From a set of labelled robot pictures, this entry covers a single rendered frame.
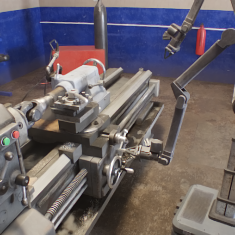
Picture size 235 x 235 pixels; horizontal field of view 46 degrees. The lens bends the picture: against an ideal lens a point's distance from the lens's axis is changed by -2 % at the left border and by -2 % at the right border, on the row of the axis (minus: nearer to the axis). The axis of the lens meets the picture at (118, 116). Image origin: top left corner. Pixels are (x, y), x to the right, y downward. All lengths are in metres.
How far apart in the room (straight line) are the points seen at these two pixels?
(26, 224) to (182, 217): 1.18
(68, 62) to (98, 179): 3.23
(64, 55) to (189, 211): 3.35
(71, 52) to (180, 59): 2.23
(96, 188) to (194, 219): 0.75
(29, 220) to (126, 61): 5.05
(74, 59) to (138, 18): 1.75
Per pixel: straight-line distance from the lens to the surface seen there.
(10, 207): 1.29
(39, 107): 1.66
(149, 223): 2.43
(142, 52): 5.92
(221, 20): 5.59
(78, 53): 4.70
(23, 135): 1.48
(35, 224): 1.35
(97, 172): 1.73
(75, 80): 1.97
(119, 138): 1.76
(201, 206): 2.25
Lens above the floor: 1.75
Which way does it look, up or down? 25 degrees down
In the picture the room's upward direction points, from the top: 1 degrees counter-clockwise
